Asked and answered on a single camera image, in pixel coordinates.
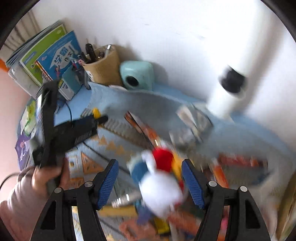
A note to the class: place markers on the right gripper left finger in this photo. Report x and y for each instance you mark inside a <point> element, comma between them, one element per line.
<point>56,219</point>

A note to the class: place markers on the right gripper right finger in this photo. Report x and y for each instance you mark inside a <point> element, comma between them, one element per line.
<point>245,221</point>

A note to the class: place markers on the white blue duck plush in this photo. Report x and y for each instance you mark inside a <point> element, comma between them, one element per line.
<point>158,177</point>

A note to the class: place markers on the pink sleeve forearm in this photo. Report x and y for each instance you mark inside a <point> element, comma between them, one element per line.
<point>20,213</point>

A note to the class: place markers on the person left hand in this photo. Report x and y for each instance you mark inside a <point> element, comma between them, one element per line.
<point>42,176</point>

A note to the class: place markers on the yellow toy figure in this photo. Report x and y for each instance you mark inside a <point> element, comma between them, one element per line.
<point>96,113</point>

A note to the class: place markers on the blue workbook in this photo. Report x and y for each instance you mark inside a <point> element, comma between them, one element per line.
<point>57,58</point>

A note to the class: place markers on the blue patterned woven mat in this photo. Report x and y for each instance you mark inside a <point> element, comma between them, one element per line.
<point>119,140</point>

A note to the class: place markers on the green workbook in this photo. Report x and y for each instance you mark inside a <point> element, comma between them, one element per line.
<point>37,46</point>

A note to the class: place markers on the tan pen holder box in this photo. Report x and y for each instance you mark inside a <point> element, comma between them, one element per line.
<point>105,71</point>

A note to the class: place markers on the red snack box far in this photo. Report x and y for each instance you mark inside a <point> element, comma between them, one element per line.
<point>149,133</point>

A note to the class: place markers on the grey plaid bow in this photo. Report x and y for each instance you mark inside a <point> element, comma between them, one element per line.
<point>197,126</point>

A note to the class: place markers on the mint instant camera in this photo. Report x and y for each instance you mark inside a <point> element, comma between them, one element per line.
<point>137,75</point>

